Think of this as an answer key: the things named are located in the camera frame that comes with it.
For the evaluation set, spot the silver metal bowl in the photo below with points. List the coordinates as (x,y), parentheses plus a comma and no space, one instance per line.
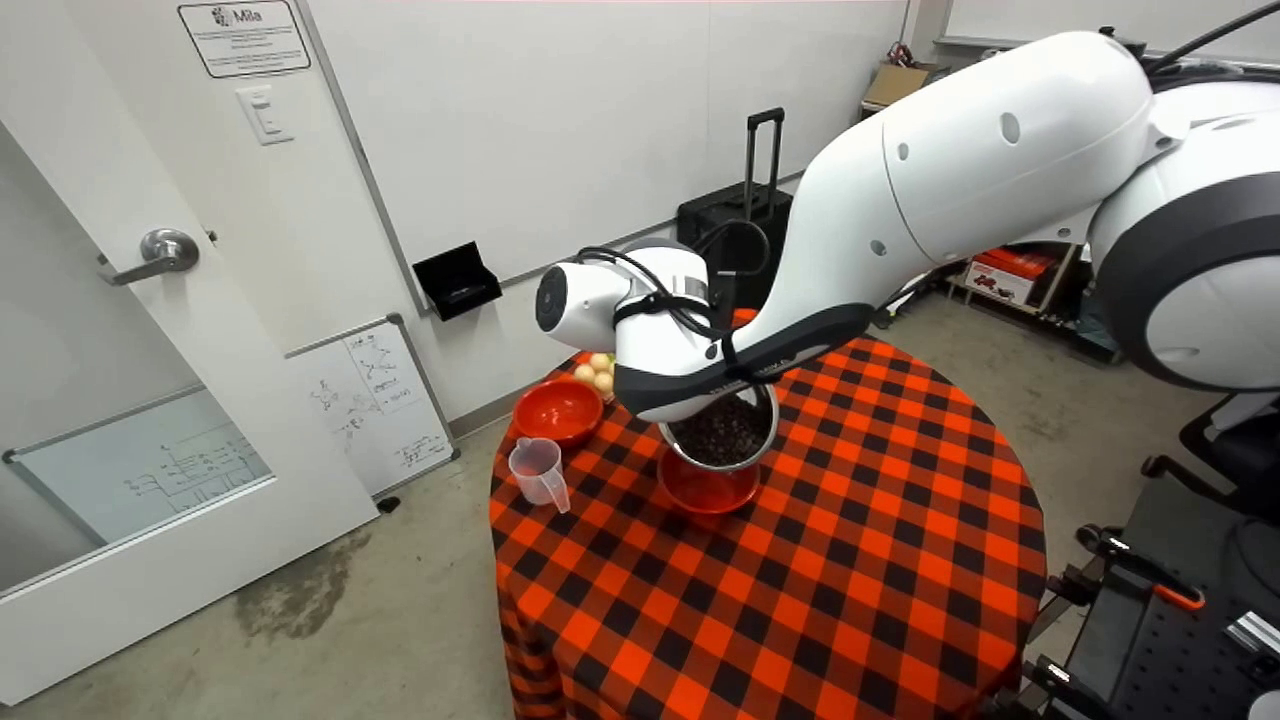
(672,447)

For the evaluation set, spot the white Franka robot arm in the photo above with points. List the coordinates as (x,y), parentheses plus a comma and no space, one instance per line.
(984,161)

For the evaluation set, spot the red plastic bowl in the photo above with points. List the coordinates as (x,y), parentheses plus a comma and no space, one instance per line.
(559,409)
(704,497)

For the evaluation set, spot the carton of eggs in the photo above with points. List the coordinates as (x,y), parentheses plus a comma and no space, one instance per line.
(597,375)

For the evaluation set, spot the clear plastic measuring cup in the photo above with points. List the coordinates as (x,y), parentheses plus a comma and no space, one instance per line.
(539,468)

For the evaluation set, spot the black rolling suitcase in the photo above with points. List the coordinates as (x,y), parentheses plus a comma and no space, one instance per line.
(763,161)

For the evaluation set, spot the small framed whiteboard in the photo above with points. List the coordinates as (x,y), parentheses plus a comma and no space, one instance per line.
(373,405)

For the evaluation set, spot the orange black checkered tablecloth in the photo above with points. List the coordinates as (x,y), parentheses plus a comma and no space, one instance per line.
(824,587)

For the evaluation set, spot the brown cardboard box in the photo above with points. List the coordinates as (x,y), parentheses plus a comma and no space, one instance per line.
(891,84)

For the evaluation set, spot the red white box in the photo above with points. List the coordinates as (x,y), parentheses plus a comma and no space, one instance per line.
(1011,277)

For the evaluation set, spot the white door with window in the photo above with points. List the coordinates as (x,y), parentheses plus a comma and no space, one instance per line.
(241,403)

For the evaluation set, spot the black office chair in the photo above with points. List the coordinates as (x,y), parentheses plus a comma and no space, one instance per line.
(1247,447)

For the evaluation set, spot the black wall tray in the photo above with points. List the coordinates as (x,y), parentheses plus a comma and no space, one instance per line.
(458,283)

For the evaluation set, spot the large wall whiteboard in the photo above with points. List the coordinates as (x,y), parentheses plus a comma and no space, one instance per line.
(535,122)

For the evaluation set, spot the white light switch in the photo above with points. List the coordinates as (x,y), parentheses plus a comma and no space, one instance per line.
(264,118)

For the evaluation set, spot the white paper wall sign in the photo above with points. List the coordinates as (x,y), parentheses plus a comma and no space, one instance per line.
(246,38)

